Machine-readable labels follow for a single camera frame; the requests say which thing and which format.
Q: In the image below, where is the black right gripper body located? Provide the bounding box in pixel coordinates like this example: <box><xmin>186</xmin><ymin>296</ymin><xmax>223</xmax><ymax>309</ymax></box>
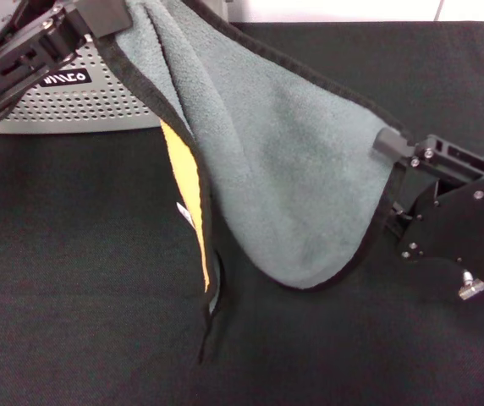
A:
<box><xmin>396</xmin><ymin>179</ymin><xmax>484</xmax><ymax>305</ymax></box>

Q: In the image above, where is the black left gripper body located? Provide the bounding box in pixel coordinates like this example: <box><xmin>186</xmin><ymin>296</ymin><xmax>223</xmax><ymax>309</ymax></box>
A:
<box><xmin>0</xmin><ymin>0</ymin><xmax>63</xmax><ymax>80</ymax></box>

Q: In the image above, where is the grey towel with black trim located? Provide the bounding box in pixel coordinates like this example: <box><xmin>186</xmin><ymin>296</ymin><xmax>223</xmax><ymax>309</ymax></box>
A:
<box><xmin>97</xmin><ymin>0</ymin><xmax>416</xmax><ymax>365</ymax></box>

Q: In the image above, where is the grey perforated storage box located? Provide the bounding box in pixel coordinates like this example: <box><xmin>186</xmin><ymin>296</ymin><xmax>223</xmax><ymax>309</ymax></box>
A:
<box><xmin>0</xmin><ymin>36</ymin><xmax>162</xmax><ymax>135</ymax></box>

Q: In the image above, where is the black tablecloth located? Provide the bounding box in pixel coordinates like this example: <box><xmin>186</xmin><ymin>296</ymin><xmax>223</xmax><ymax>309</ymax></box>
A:
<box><xmin>0</xmin><ymin>20</ymin><xmax>484</xmax><ymax>406</ymax></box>

